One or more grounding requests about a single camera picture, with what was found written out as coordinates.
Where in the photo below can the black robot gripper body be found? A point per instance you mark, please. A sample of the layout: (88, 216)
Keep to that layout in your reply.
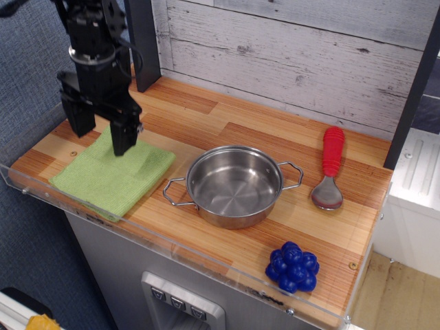
(102, 83)

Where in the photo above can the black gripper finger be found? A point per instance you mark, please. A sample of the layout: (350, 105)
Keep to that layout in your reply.
(81, 119)
(124, 134)

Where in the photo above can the green cloth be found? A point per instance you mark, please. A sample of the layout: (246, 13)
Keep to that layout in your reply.
(111, 185)

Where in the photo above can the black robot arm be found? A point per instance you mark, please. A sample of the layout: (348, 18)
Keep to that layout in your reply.
(93, 26)

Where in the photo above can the clear acrylic edge guard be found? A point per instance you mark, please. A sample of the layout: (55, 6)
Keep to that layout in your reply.
(19, 144)

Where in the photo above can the stainless steel pot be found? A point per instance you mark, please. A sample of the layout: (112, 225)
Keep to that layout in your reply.
(236, 187)

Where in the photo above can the grey toy cabinet front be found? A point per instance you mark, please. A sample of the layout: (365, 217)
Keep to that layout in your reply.
(117, 263)

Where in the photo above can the silver dispenser button panel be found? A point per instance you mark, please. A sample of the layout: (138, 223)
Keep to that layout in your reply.
(174, 307)

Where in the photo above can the blue plastic grape bunch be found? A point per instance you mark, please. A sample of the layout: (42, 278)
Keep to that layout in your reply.
(293, 269)

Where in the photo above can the dark grey left post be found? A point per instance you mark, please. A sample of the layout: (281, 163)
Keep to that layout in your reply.
(141, 26)

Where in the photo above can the dark grey post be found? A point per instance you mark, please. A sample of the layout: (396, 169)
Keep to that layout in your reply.
(141, 26)
(417, 89)

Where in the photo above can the red handled metal spoon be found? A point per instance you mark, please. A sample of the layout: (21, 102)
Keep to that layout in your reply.
(326, 195)

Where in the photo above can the dark grey right post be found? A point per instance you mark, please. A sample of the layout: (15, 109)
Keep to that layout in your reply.
(417, 89)

